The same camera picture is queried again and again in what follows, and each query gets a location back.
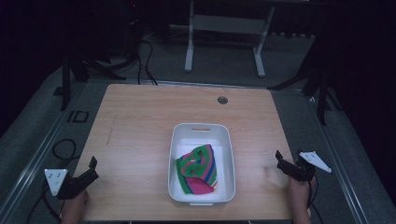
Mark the person's right hand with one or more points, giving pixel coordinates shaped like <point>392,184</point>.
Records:
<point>299,199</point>

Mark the white metal table frame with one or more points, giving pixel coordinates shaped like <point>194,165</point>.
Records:
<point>227,24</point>

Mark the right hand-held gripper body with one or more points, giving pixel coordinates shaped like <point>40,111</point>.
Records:
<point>303,169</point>

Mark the black metal stand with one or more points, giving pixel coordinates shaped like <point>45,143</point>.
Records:
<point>66,84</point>
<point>322,93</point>

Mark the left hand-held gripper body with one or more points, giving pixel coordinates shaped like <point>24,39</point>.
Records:
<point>63,186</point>

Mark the green pink striped cloth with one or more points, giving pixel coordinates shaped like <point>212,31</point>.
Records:
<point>194,169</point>

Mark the person's left hand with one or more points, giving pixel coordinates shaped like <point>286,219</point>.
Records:
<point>74,208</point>

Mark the white plastic basin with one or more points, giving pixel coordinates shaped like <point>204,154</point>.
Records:
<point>186,137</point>

